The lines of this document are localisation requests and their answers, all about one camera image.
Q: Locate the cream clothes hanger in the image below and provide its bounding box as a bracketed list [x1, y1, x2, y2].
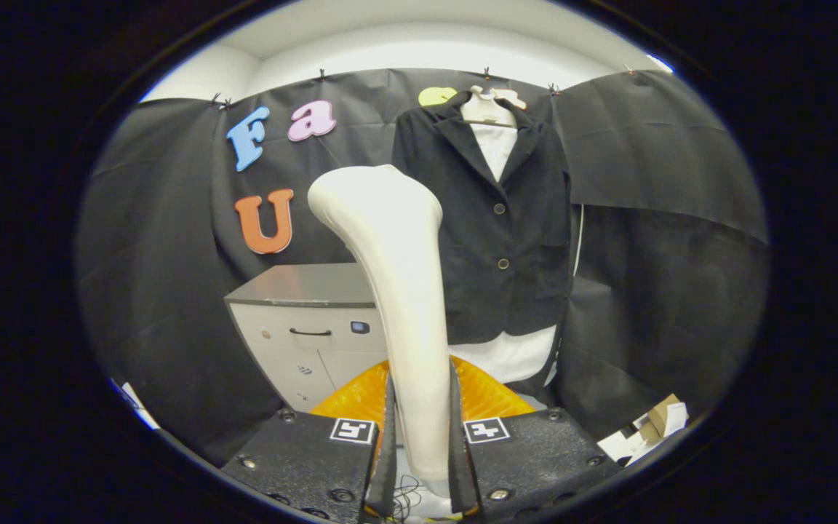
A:
[460, 85, 518, 128]

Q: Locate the black blazer jacket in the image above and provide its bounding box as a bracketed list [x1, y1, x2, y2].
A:
[391, 91, 574, 345]

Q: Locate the white cardboard box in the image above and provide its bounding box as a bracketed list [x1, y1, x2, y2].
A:
[597, 428, 656, 467]

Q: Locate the grey drawer cabinet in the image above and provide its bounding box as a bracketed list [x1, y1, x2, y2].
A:
[224, 263, 391, 414]

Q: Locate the black backdrop cloth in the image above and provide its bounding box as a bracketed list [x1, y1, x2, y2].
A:
[73, 67, 769, 467]

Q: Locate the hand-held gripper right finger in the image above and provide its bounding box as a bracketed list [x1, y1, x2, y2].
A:
[450, 357, 622, 521]

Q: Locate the brown cardboard box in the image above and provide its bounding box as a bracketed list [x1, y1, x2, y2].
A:
[645, 394, 683, 437]

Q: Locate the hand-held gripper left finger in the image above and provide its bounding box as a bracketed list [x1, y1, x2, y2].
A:
[221, 357, 399, 524]

